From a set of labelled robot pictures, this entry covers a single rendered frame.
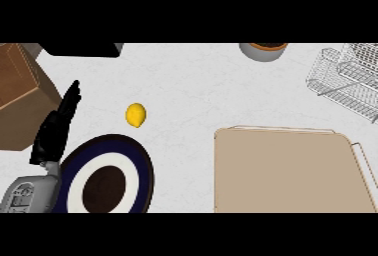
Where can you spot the yellow lemon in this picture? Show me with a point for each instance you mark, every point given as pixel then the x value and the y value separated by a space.
pixel 136 115

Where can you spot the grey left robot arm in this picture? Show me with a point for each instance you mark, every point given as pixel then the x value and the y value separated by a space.
pixel 30 195

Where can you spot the blue white brown plate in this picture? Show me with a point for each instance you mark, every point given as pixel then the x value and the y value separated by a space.
pixel 105 176

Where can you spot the grey pot with orange rim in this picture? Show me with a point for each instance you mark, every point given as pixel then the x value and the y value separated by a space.
pixel 265 51

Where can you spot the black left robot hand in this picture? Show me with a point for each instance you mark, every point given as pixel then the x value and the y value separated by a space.
pixel 54 133

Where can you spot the beige tray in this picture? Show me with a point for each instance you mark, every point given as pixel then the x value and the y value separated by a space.
pixel 290 173

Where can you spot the brown wooden box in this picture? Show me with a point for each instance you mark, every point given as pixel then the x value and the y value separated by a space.
pixel 24 96

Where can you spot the black appliance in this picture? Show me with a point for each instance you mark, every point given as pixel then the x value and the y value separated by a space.
pixel 82 49

